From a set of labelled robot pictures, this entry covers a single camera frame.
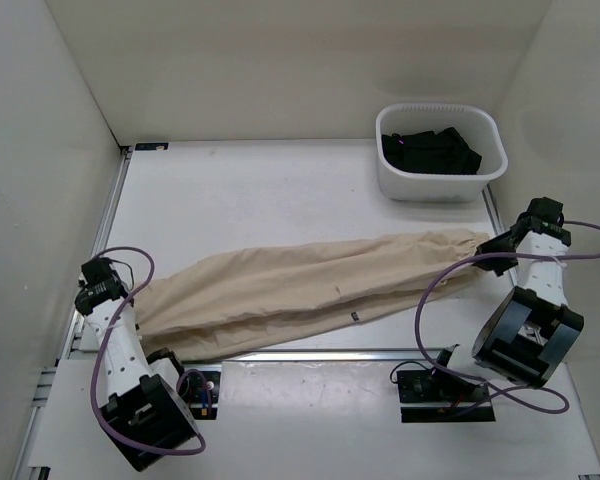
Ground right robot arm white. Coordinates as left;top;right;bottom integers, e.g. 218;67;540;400
471;197;584;389

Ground white plastic basket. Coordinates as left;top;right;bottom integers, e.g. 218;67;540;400
375;102;509;203

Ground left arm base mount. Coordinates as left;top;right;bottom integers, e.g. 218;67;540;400
178;364;222;420

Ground aluminium front rail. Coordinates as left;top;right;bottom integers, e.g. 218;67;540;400
29;348;486;416

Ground purple cable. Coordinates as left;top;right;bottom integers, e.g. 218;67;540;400
89;246;216;456
413;219;600;414

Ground black trousers in basket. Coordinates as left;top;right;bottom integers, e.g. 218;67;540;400
381;127;482;175

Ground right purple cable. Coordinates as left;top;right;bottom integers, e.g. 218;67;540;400
413;219;600;414

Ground dark corner sticker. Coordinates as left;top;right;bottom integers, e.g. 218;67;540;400
134;142;169;151

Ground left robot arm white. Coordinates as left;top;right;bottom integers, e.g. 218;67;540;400
74;257;197;472

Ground beige trousers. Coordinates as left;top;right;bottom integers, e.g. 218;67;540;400
134;229;489;360

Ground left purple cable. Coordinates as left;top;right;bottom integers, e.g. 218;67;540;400
89;246;216;456

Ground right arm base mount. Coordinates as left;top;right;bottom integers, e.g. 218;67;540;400
389;360;495;424

